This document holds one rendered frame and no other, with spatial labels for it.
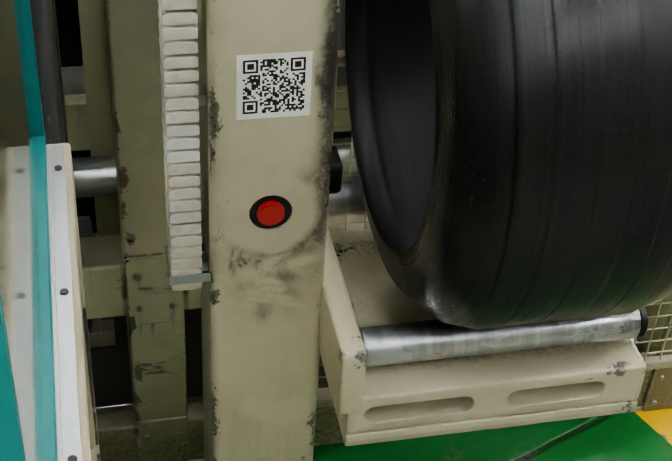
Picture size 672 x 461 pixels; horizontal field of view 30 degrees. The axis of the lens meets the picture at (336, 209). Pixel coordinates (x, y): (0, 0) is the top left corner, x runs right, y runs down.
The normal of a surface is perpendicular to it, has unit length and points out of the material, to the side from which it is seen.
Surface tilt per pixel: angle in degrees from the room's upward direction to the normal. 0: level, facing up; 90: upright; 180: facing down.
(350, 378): 90
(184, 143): 90
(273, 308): 90
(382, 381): 0
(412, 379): 0
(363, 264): 0
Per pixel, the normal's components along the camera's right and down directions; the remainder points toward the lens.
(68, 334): 0.05, -0.79
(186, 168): 0.20, 0.61
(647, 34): 0.19, 0.05
